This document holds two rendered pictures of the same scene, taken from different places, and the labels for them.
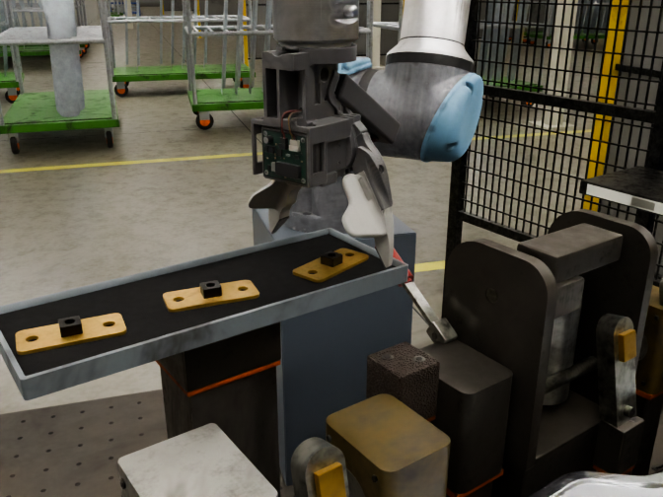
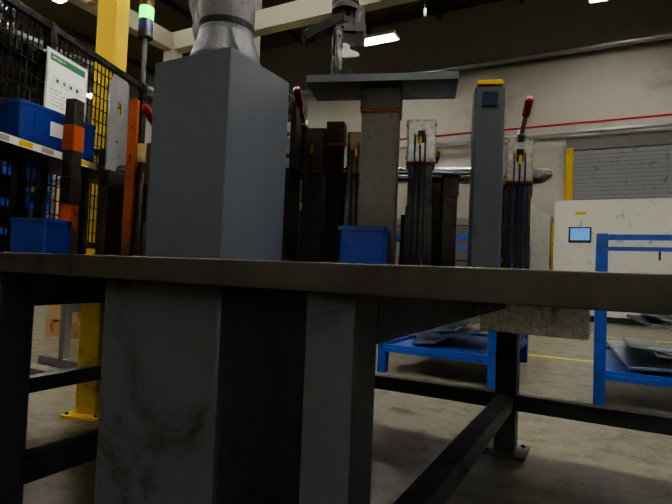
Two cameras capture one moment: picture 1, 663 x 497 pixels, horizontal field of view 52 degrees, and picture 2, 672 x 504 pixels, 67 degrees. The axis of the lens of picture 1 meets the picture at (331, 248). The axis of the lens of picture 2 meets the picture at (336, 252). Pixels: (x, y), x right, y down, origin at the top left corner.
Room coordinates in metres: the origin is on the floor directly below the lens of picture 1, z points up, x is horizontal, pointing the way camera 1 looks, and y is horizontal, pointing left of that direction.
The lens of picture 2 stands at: (1.55, 0.93, 0.69)
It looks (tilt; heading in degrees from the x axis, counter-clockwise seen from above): 2 degrees up; 225
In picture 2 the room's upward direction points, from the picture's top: 2 degrees clockwise
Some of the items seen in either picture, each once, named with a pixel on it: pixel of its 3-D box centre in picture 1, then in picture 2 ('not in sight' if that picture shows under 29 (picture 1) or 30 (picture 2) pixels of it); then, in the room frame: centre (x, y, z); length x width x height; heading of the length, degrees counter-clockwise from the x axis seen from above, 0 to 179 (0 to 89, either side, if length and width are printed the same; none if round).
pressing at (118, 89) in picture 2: not in sight; (118, 125); (0.85, -0.87, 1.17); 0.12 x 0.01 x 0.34; 35
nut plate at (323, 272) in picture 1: (331, 260); not in sight; (0.64, 0.00, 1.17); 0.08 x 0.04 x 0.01; 141
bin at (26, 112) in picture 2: not in sight; (41, 134); (1.08, -0.92, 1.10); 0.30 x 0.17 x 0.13; 28
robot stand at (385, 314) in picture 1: (329, 334); (220, 166); (0.97, 0.00, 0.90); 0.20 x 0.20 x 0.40; 17
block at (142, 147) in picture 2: not in sight; (140, 201); (0.86, -0.64, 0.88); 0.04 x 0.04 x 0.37; 35
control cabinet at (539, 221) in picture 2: not in sight; (524, 249); (-8.01, -3.42, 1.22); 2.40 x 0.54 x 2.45; 14
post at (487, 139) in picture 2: not in sight; (485, 181); (0.43, 0.32, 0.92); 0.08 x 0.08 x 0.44; 35
